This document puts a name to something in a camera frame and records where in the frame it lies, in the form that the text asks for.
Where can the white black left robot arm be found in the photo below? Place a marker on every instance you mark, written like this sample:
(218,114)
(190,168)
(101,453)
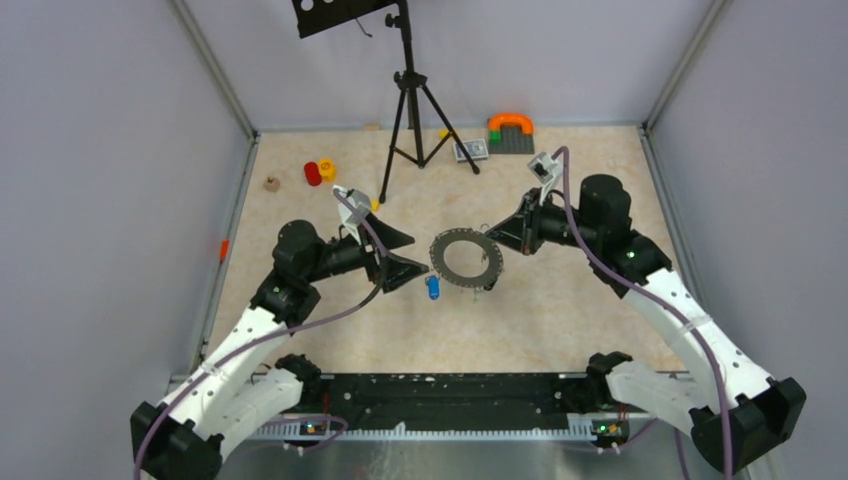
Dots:
(191,432)

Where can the red plastic cylinder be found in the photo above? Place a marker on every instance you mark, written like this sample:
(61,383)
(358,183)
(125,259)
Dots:
(312,174)

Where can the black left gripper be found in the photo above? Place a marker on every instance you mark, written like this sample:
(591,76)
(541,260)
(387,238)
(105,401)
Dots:
(392,271)

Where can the blue playing card box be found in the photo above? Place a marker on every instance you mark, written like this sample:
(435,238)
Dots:
(477,149)

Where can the grey lego baseplate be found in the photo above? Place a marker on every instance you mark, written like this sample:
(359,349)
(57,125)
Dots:
(513,143)

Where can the orange plastic arch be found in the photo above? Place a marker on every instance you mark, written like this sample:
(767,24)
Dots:
(510,119)

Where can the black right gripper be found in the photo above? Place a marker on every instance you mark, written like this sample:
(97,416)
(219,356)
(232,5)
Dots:
(523,231)

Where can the blue plastic key tag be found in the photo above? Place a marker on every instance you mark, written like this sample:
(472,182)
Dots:
(433,287)

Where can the small wooden block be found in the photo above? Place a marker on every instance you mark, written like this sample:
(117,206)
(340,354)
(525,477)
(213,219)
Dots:
(272,184)

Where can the yellow plastic cylinder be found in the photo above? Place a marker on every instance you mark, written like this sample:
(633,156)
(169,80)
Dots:
(327,170)

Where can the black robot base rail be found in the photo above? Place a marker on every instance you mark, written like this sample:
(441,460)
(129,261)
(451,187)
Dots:
(456,405)

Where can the black perforated mount plate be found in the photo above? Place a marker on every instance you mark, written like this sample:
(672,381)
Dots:
(316,16)

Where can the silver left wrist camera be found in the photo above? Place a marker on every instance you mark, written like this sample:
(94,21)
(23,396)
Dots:
(354,205)

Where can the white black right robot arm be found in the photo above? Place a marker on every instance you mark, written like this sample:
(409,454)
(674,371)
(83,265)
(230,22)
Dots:
(733,410)

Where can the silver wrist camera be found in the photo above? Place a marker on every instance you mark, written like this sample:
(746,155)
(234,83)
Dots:
(354,205)
(548,171)

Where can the black tripod stand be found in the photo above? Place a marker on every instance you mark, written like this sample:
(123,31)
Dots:
(410,83)

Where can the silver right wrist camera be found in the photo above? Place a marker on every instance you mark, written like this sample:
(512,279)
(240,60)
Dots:
(548,171)

